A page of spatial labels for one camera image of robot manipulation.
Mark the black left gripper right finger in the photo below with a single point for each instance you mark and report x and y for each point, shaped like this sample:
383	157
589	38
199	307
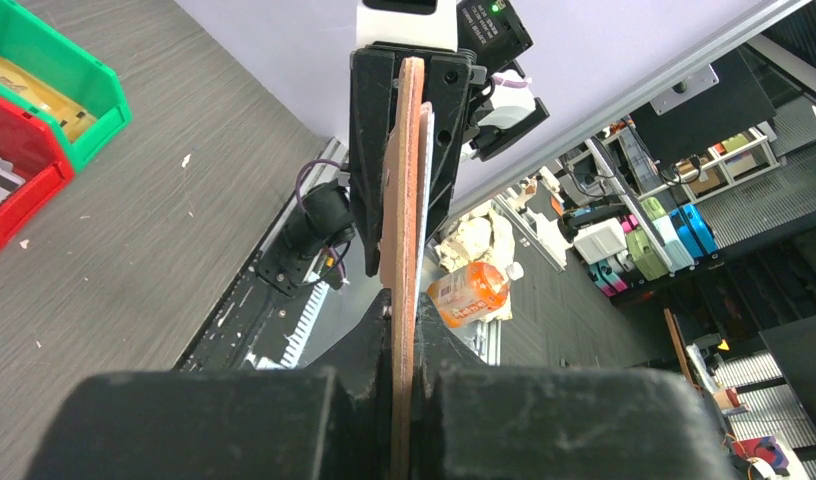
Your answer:
514	422

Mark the light green suitcase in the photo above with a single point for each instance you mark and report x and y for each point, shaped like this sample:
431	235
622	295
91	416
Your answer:
639	246

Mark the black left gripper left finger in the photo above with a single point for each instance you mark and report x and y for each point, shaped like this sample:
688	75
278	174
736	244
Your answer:
329	420

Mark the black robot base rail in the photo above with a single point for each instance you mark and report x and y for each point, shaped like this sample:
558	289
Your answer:
265	317

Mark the orange drink bottle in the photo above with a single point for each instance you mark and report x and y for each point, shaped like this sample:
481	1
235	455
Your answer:
473	292

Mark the gold cards in bin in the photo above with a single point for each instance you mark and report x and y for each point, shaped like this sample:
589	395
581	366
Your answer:
72	118

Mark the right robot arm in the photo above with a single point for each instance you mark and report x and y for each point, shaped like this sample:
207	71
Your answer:
500	110

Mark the red plastic bin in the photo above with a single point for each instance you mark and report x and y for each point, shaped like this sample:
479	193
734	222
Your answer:
33	168

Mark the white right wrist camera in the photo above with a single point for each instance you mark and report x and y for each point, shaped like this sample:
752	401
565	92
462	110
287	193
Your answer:
422	24

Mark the green plastic bin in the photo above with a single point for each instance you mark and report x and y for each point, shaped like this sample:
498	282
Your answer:
57	61

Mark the tan leather card holder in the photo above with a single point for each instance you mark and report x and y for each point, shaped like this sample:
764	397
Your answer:
399	250

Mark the blue suitcase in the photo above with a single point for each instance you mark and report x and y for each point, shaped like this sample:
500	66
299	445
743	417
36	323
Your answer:
694	232

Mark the crumpled beige cloth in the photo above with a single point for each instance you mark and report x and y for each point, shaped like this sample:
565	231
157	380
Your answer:
482	235

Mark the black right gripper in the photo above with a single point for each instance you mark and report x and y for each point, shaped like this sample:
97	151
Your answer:
374	72

